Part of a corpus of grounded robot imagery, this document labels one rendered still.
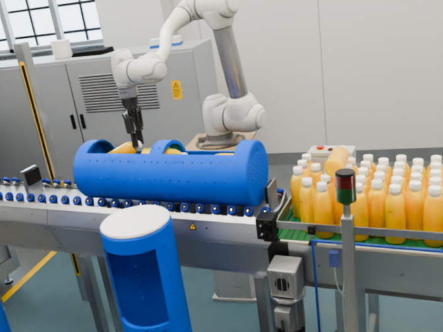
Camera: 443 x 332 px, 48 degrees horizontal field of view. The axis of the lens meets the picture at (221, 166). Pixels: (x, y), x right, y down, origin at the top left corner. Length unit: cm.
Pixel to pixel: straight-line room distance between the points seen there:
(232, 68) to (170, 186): 76
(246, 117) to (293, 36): 233
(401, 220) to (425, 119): 319
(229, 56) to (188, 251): 99
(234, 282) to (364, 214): 143
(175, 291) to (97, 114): 239
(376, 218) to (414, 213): 14
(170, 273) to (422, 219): 97
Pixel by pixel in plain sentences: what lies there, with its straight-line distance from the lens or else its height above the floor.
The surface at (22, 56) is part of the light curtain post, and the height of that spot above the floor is 163.
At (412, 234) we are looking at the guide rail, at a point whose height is 96.
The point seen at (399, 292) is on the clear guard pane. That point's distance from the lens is 192.
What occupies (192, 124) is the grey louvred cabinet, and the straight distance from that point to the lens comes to 388.
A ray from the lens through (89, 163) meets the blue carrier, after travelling 238.
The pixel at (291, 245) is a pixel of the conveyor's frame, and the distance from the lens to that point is 195.
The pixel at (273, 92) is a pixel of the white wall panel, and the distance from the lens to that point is 498.
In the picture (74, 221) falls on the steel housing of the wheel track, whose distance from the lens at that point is 258.
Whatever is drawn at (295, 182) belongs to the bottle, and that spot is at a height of 106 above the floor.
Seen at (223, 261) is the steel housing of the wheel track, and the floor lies 69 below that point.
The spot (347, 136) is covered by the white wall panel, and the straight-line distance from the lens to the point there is 504.
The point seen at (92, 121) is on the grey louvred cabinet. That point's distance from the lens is 423.
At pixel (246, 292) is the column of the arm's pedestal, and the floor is 7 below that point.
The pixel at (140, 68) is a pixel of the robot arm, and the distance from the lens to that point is 216.
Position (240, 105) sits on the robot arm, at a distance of 261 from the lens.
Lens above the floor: 187
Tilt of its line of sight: 20 degrees down
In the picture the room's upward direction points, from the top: 8 degrees counter-clockwise
